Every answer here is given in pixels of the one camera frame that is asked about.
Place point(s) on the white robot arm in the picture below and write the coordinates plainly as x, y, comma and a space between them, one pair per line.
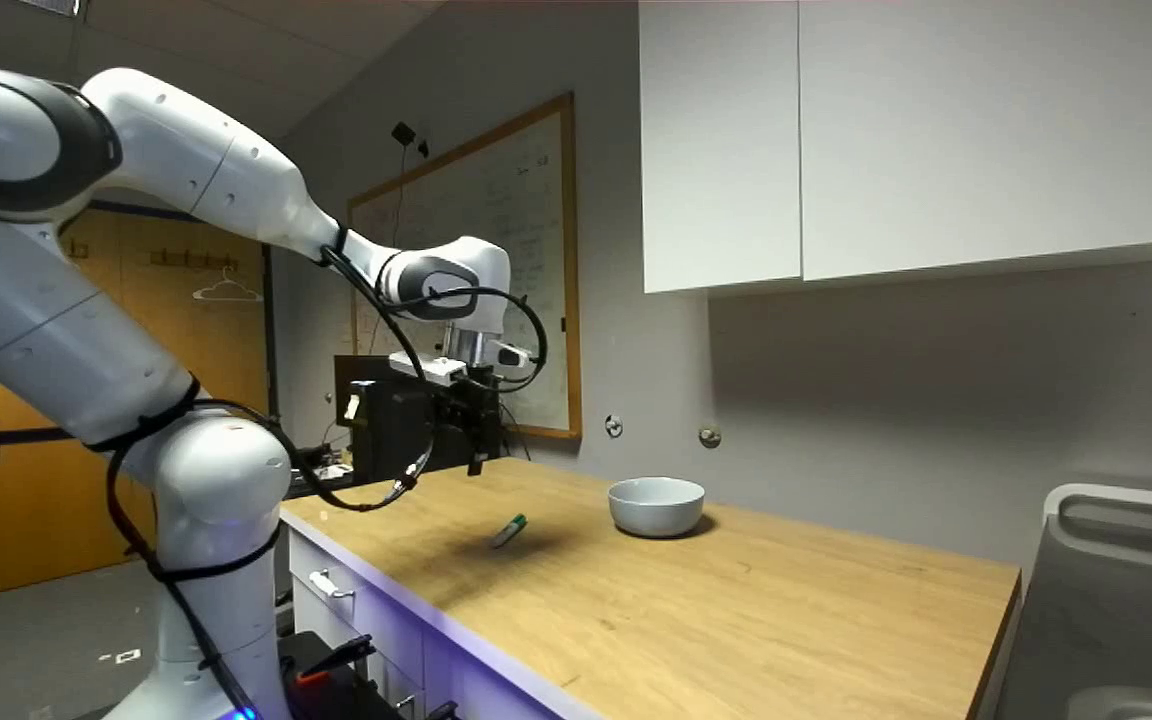
212, 470

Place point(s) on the black box appliance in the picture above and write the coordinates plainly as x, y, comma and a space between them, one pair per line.
390, 419

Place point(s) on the grey bowl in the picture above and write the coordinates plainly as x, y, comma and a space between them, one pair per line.
658, 507

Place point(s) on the wall outlet knob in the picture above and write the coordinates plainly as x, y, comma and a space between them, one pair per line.
613, 425

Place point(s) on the green white marker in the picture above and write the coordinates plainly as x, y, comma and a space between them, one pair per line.
511, 528

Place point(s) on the white drawer front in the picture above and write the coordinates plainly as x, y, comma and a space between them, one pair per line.
320, 595

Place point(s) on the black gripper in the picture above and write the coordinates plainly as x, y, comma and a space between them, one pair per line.
470, 425

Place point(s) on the wooden door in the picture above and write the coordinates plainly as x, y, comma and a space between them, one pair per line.
201, 298

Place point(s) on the wood framed whiteboard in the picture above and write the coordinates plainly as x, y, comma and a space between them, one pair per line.
517, 188

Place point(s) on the white wall cabinet left door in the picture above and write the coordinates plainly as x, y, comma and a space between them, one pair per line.
717, 143

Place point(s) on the white wall cabinet door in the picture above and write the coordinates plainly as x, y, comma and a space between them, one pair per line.
949, 133
717, 143

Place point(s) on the white wall cabinet right door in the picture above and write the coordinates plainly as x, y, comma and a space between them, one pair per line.
949, 133

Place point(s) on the grey dish rack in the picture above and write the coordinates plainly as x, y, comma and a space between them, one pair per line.
1082, 642

